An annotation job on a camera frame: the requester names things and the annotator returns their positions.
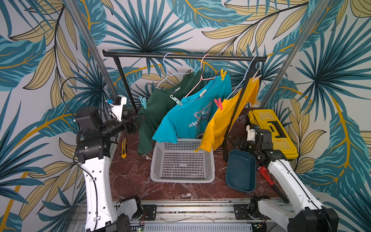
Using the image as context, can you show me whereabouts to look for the grey perforated plastic basket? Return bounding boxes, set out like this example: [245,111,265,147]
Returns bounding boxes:
[150,139,215,184]

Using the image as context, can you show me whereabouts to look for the yellow clothespin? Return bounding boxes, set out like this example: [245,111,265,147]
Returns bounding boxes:
[220,69,227,81]

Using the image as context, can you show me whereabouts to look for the red pipe wrench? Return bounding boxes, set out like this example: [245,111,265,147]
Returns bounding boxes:
[258,166,289,204]

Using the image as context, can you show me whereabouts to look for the pale blue wire hanger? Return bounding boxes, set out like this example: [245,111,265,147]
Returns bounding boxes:
[227,56,257,99]

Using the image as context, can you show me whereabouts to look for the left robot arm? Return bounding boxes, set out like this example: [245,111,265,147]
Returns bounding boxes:
[72,94,144,232]

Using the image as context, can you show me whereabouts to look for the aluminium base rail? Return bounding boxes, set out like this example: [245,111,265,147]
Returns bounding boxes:
[68,198,293,232]

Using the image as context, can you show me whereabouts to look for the dark teal plastic tray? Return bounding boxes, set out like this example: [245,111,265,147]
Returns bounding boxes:
[226,149,257,193]

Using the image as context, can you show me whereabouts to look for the yellow black toolbox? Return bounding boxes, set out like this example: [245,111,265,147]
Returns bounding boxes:
[247,109,299,160]

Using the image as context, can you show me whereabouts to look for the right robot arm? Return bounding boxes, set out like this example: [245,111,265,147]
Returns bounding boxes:
[226,129,339,232]

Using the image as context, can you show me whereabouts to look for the black clothes rack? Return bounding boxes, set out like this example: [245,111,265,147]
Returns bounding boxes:
[102,50,267,161]

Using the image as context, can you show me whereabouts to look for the aluminium frame post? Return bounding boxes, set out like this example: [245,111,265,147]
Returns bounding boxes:
[65,0,118,96]
[259,0,330,109]

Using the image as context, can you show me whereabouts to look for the pink red clothespin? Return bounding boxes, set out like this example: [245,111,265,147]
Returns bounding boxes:
[214,98,223,111]

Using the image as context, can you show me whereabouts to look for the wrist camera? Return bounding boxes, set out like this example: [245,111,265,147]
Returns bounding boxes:
[246,124,259,142]
[107,95,127,121]

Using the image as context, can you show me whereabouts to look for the dark green t-shirt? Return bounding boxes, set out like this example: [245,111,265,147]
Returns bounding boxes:
[137,72,208,155]

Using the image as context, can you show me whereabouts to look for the right aluminium frame post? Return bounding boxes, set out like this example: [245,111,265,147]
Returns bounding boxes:
[259,0,330,109]

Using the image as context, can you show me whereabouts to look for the light blue wire hanger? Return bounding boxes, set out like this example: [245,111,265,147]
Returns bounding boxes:
[156,52,190,89]

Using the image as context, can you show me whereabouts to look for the mint white clothespin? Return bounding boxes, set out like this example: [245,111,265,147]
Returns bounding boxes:
[170,94,183,106]

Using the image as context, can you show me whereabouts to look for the turquoise printed t-shirt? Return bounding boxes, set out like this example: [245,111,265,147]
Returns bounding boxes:
[152,74,232,143]

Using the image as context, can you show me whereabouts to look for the yellow utility knife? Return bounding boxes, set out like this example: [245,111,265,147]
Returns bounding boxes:
[121,138,127,159]

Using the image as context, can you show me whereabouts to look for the beige pink clothespin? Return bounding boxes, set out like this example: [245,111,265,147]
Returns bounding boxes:
[251,68,261,83]

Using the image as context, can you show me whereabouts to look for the left aluminium frame post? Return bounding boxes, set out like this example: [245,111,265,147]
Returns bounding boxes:
[65,0,118,96]

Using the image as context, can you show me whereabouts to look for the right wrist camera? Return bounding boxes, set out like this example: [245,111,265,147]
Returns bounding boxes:
[246,124,259,142]

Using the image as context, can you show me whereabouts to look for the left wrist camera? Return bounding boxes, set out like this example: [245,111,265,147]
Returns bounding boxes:
[107,95,127,121]

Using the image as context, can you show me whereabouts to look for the yellow t-shirt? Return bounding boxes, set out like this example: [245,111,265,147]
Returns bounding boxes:
[195,80,260,152]

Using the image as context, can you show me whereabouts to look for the pink wire hanger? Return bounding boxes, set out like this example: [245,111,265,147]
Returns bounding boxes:
[184,54,214,99]

